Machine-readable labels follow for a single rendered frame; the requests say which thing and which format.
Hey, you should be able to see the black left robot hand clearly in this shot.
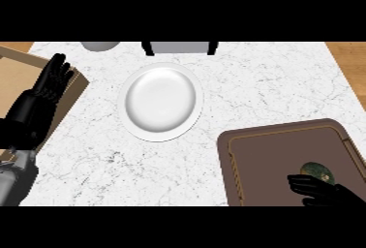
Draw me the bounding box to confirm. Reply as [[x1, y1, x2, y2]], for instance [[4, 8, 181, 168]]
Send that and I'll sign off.
[[0, 52, 75, 151]]

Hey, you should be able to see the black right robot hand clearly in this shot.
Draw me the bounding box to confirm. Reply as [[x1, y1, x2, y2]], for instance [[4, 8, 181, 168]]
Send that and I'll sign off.
[[286, 173, 366, 207]]

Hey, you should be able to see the green squash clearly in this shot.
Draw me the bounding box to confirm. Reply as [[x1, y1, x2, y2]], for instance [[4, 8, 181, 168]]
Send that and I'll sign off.
[[297, 162, 336, 186]]

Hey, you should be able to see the brown tray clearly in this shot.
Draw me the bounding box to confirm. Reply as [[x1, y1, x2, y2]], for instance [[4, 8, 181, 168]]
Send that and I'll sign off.
[[215, 117, 366, 207]]

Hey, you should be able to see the white oval plate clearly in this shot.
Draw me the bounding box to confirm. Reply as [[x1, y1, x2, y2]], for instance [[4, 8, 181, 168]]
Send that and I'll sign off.
[[116, 62, 206, 143]]

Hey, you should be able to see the grey round container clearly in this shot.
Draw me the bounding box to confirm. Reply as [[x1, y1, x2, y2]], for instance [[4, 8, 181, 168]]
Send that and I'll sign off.
[[79, 42, 120, 53]]

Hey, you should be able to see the grey appliance with black legs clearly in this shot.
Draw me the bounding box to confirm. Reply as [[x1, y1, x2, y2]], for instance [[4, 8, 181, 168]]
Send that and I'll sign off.
[[139, 42, 219, 57]]

